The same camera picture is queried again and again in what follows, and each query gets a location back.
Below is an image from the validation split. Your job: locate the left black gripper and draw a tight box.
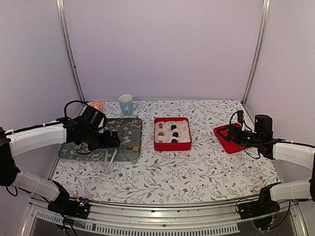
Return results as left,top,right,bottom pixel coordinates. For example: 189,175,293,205
83,128,121,150

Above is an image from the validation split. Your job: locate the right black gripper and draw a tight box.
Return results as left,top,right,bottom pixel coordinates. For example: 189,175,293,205
217,125,262,148

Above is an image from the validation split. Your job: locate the red box lid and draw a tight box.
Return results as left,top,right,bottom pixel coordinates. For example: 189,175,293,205
214,124,246,154

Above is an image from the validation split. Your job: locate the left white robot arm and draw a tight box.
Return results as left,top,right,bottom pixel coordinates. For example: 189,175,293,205
0,117,120,213

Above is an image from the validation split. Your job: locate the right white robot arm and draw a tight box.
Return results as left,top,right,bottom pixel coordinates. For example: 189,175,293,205
214,110,315,214

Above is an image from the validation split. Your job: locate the red chocolate box base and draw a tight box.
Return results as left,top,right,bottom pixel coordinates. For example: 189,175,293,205
154,117,192,152

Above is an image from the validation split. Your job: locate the green floral tray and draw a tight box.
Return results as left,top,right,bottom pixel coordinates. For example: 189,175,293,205
58,118,142,162

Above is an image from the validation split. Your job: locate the red patterned small bowl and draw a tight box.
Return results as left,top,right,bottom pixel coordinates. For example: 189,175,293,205
89,101,104,111

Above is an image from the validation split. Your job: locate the light blue mug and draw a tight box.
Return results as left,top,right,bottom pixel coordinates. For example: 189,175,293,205
118,94,138,116

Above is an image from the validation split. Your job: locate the floral tablecloth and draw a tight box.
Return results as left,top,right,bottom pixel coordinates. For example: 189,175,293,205
52,100,280,205

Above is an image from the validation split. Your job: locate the white plastic box insert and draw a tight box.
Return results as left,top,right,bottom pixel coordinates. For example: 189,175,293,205
154,120,191,144

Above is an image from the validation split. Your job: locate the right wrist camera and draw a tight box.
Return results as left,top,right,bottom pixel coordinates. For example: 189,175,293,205
237,110,244,124

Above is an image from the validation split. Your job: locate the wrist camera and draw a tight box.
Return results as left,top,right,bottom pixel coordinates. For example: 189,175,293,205
237,110,244,124
81,105,107,131

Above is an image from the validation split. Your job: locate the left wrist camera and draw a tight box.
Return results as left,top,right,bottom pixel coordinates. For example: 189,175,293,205
81,105,107,131

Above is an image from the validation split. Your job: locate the left black camera cable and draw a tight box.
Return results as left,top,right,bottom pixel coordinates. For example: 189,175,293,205
63,100,89,118

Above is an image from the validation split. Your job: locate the front aluminium rail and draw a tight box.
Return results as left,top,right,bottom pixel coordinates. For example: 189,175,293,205
21,197,311,236

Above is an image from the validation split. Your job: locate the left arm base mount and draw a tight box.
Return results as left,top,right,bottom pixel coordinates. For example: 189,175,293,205
47,181,91,219

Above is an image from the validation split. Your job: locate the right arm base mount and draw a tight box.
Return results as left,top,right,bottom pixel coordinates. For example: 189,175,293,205
235,182,280,219

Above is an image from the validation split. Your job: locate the right aluminium frame post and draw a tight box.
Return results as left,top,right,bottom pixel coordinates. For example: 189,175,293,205
242,0,270,106

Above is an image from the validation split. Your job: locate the aluminium frame post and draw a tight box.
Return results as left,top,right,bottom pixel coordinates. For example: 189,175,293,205
242,0,270,106
56,0,86,101

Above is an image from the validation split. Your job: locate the left aluminium frame post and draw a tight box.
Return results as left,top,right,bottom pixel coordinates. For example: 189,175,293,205
56,0,86,101

